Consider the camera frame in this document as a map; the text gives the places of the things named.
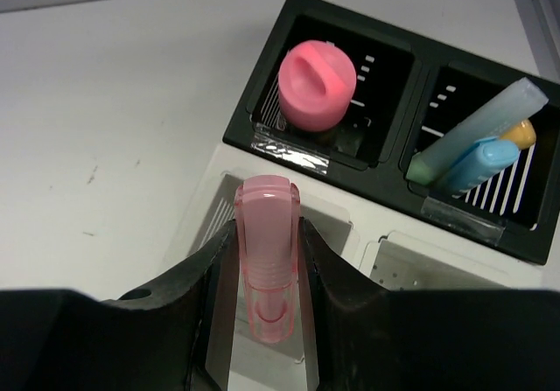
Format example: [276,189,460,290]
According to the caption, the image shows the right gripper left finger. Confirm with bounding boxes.
[1,221,239,390]

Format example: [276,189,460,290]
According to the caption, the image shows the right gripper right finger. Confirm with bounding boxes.
[299,219,559,390]

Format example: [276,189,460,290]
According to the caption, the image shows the pink correction tape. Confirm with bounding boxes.
[234,175,300,344]

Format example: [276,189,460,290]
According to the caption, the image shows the blue highlighter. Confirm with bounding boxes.
[434,137,520,197]

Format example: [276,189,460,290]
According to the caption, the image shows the orange highlighter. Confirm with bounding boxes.
[500,119,536,150]

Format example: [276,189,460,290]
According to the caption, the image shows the pink glue stick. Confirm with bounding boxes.
[277,39,357,132]

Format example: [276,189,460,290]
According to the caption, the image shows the green highlighter clear cap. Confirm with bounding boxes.
[406,77,549,185]

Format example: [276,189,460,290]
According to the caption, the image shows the black and white organizer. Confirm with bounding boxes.
[164,0,560,391]

